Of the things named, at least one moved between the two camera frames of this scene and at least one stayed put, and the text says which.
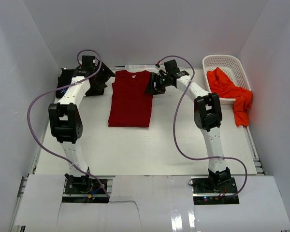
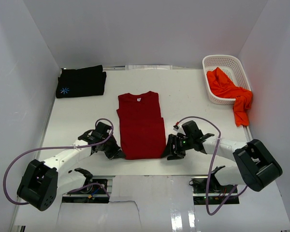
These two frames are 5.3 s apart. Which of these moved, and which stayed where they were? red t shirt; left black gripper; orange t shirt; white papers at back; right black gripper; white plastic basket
Moved: red t shirt; right black gripper; left black gripper
Stayed: white papers at back; white plastic basket; orange t shirt
